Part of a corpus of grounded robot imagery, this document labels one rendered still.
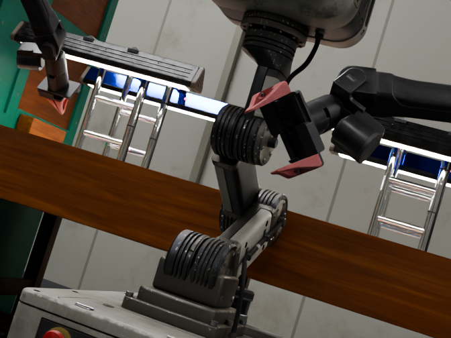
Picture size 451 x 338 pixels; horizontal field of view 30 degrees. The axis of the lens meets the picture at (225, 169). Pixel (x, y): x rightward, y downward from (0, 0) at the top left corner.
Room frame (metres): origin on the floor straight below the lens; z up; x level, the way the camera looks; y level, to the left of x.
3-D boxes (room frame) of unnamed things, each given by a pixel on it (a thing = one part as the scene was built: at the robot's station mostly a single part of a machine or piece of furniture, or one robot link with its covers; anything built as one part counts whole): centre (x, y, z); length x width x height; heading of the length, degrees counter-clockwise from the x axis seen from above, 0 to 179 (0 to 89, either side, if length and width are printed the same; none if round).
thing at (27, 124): (3.25, 0.72, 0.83); 0.30 x 0.06 x 0.07; 166
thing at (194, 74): (2.54, 0.45, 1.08); 0.62 x 0.08 x 0.07; 76
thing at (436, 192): (2.38, -0.52, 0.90); 0.20 x 0.19 x 0.45; 76
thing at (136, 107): (2.62, 0.42, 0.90); 0.20 x 0.19 x 0.45; 76
